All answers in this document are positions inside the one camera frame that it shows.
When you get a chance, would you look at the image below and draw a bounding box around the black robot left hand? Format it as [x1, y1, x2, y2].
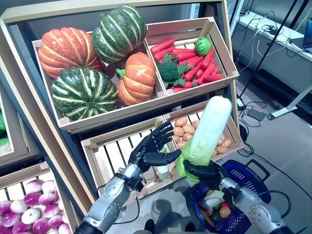
[128, 121, 182, 173]

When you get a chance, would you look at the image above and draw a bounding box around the napa cabbage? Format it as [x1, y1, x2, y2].
[156, 143, 171, 181]
[202, 190, 225, 210]
[176, 96, 233, 182]

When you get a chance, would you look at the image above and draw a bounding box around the blue plastic shopping basket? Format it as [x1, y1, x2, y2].
[190, 159, 272, 234]

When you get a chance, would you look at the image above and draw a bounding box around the wooden slatted cabbage crate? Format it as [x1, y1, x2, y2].
[80, 116, 186, 203]

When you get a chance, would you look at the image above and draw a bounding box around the wooden pumpkin crate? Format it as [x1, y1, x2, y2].
[31, 30, 168, 129]

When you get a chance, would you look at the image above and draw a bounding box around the small orange pumpkin green stem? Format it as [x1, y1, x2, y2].
[116, 52, 156, 107]

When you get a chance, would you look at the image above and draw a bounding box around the dark green broccoli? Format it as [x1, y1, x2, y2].
[156, 53, 193, 89]

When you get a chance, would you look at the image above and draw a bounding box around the green striped pumpkin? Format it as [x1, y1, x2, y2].
[51, 67, 119, 121]
[91, 5, 147, 64]

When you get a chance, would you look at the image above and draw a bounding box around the wooden potato crate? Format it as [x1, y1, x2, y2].
[162, 97, 245, 163]

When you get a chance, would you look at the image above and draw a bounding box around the round black stand base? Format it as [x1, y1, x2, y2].
[238, 124, 249, 143]

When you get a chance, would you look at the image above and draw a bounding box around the purple and white onion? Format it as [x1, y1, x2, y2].
[43, 203, 61, 218]
[47, 214, 64, 229]
[23, 192, 42, 207]
[41, 180, 57, 193]
[32, 217, 49, 234]
[38, 192, 58, 206]
[9, 199, 28, 214]
[25, 179, 44, 194]
[1, 212, 22, 227]

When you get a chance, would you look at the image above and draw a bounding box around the grey flat box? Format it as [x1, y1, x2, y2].
[247, 107, 269, 122]

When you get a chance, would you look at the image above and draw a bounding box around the round bright green vegetable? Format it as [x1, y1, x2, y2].
[194, 36, 212, 56]

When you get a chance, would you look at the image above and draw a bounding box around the wooden pepper crate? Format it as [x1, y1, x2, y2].
[0, 80, 42, 169]

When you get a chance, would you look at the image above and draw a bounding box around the mostly white onion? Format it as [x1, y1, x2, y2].
[21, 207, 41, 225]

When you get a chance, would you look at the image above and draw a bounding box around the wooden onion crate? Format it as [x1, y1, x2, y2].
[0, 160, 81, 234]

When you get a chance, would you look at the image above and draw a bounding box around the large orange pumpkin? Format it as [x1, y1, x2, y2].
[38, 27, 103, 78]

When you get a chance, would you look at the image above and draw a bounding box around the black tripod pole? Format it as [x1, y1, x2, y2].
[238, 0, 299, 100]

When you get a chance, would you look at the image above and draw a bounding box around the white desk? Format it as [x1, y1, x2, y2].
[231, 7, 312, 120]

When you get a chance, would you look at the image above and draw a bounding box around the open laptop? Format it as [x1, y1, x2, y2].
[302, 17, 312, 53]

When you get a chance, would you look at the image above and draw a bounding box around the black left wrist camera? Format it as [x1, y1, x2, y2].
[116, 172, 144, 192]

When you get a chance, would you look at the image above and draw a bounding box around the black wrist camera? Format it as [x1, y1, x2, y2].
[116, 172, 144, 192]
[220, 187, 241, 203]

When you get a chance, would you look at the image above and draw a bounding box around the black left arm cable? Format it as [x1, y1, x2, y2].
[114, 190, 141, 225]

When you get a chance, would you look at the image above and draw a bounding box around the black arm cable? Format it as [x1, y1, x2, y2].
[258, 190, 293, 220]
[114, 190, 141, 225]

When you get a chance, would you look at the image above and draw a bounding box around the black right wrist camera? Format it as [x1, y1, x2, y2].
[220, 187, 241, 203]

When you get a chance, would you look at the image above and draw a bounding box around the black floor cable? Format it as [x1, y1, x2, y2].
[237, 142, 312, 186]

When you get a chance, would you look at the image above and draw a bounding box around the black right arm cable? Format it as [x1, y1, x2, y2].
[258, 190, 293, 220]

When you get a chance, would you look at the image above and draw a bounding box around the wooden display shelf frame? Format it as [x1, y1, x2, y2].
[0, 0, 238, 215]

